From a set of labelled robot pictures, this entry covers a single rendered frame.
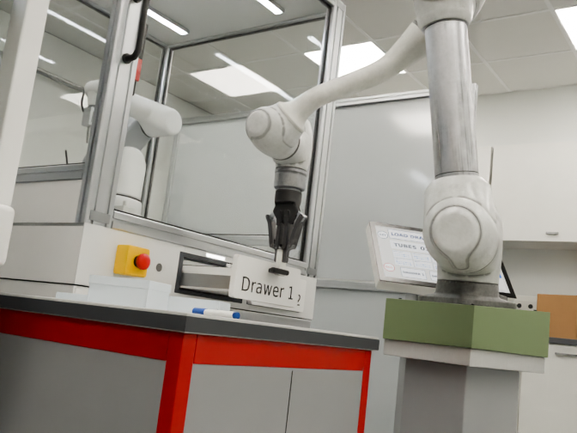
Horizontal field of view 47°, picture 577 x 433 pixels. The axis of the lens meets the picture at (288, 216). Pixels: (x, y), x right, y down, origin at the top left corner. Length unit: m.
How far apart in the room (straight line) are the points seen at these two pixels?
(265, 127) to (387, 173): 1.91
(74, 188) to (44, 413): 0.63
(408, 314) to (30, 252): 0.95
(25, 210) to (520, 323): 1.26
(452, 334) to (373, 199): 2.00
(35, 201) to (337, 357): 0.88
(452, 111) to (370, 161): 2.02
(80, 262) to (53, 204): 0.19
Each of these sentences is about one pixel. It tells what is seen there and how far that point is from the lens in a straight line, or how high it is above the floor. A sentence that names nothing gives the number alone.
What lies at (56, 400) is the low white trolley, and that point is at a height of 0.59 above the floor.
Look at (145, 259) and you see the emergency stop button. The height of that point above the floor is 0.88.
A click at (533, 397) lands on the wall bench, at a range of 4.46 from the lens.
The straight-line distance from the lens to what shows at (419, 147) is 3.49.
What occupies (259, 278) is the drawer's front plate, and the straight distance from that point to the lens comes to 1.78.
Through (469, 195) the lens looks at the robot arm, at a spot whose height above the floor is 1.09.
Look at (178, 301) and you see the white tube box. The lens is 1.54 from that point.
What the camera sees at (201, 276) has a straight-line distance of 1.80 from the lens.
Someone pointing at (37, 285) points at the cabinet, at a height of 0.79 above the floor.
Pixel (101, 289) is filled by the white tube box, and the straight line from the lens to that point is 1.29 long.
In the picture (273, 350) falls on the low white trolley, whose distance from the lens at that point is 1.20.
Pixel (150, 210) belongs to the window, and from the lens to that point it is 1.79.
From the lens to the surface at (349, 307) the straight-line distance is 3.50.
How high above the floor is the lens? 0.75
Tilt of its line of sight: 10 degrees up
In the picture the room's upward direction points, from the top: 7 degrees clockwise
